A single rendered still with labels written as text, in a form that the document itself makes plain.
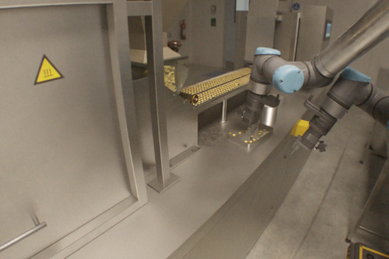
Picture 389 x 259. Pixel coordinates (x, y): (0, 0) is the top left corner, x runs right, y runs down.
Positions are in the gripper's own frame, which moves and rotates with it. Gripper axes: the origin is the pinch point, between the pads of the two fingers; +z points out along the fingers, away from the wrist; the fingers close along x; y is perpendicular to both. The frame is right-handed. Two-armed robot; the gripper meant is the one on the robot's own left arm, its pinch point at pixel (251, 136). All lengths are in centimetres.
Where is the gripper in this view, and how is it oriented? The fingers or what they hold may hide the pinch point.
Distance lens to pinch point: 97.2
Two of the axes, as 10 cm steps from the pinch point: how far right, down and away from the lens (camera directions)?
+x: -7.3, 2.8, -6.3
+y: -6.8, -4.3, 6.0
